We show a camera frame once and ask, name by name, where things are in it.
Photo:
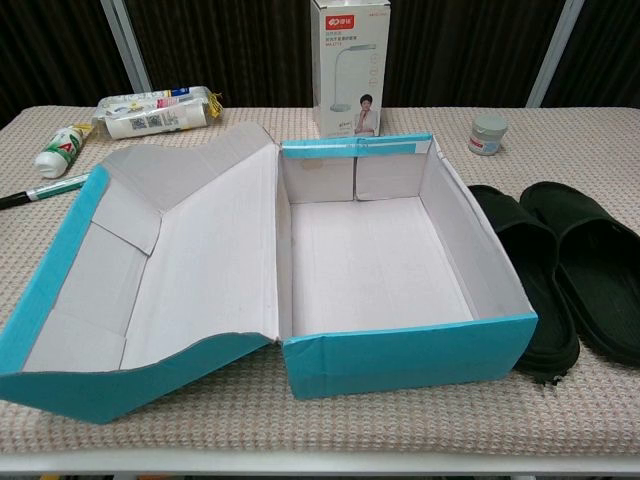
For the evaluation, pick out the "green black marker pen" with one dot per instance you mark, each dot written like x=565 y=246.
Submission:
x=45 y=190

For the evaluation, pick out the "white desk lamp carton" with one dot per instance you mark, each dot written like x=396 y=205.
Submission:
x=350 y=75

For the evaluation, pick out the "white green bottle red letter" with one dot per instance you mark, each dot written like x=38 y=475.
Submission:
x=60 y=150

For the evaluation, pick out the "teal cardboard shoe box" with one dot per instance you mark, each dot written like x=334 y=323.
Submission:
x=400 y=360

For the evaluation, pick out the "white tube with QR code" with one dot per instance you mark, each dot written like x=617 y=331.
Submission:
x=150 y=122

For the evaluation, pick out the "small white cream jar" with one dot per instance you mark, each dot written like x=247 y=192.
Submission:
x=486 y=137

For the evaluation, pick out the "clear plastic toiletry pack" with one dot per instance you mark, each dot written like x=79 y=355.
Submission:
x=150 y=97

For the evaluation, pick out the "black rubber slipper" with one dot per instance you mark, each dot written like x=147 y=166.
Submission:
x=525 y=240
x=600 y=280

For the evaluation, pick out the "dark brown curtain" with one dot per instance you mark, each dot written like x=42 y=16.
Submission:
x=240 y=50

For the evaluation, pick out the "beige waffle tablecloth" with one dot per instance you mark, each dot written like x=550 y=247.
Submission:
x=320 y=425

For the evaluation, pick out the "white metal frame post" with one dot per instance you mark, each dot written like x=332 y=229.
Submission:
x=125 y=45
x=555 y=50

